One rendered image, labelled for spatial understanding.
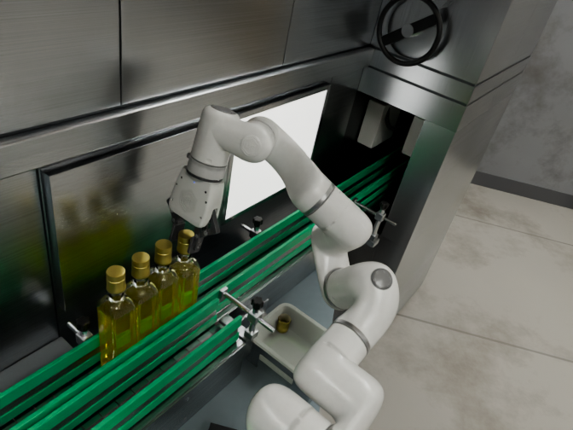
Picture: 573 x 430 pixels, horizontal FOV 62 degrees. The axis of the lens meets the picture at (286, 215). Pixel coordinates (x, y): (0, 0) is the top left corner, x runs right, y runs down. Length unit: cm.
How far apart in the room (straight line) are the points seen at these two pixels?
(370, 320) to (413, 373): 160
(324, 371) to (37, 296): 60
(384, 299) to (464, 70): 89
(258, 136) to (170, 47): 26
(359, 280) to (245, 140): 33
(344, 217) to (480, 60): 81
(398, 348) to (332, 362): 171
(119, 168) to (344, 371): 57
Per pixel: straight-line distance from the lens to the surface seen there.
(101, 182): 99
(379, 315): 91
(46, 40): 86
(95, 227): 104
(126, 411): 101
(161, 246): 100
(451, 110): 164
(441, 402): 246
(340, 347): 88
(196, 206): 96
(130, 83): 98
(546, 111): 417
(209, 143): 92
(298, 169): 98
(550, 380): 288
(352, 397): 84
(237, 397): 127
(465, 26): 159
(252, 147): 88
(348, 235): 94
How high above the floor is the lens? 181
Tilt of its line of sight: 35 degrees down
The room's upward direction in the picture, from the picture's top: 13 degrees clockwise
